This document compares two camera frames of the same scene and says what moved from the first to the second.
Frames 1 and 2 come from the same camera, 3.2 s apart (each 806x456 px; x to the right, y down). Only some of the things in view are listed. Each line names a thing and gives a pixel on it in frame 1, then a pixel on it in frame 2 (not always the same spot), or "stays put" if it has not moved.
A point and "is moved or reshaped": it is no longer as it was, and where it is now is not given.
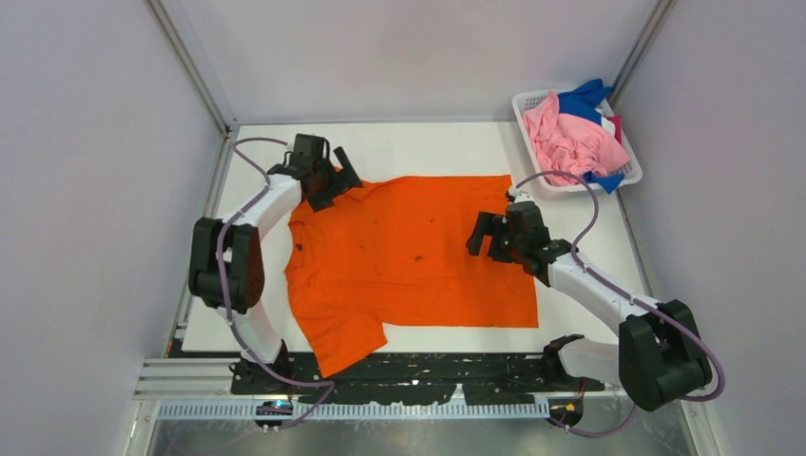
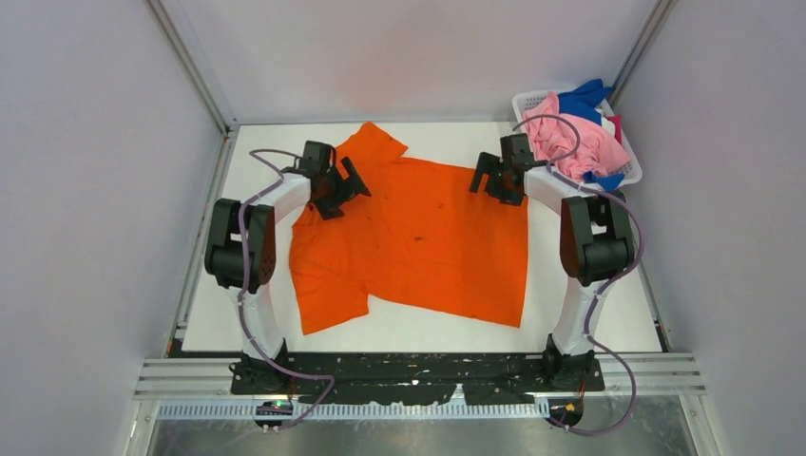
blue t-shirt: [586, 102] stays put
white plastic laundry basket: [521, 101] stays put
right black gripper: [489, 223] -> [489, 163]
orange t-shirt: [395, 253] is moved or reshaped
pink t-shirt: [570, 143] stays put
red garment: [617, 120] stays put
